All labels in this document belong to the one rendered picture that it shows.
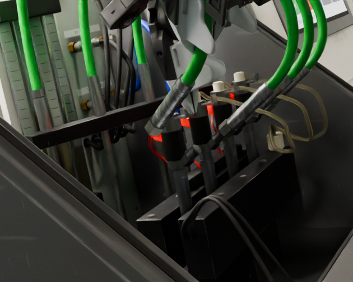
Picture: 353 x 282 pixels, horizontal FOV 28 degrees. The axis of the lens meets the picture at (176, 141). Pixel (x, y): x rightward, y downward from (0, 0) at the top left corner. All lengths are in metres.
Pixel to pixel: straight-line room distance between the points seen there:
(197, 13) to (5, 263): 0.28
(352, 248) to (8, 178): 0.38
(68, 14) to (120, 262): 0.72
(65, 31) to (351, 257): 0.65
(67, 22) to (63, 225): 0.68
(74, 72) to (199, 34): 0.57
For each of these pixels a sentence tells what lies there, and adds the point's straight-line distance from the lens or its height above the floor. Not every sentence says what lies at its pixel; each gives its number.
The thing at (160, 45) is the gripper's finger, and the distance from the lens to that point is 0.83.
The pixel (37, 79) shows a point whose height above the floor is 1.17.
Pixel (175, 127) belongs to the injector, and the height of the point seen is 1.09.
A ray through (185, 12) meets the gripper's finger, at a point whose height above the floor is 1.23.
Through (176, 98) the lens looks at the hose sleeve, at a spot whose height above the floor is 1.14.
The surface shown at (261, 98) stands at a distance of 0.92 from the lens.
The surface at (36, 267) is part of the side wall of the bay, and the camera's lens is 0.61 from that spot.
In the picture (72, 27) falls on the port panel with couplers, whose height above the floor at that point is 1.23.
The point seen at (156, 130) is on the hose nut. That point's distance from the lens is 0.79.
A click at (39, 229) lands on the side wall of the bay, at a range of 0.59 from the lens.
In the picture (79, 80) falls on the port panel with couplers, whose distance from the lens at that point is 1.21.
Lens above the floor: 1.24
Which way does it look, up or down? 11 degrees down
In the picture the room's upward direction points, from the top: 11 degrees counter-clockwise
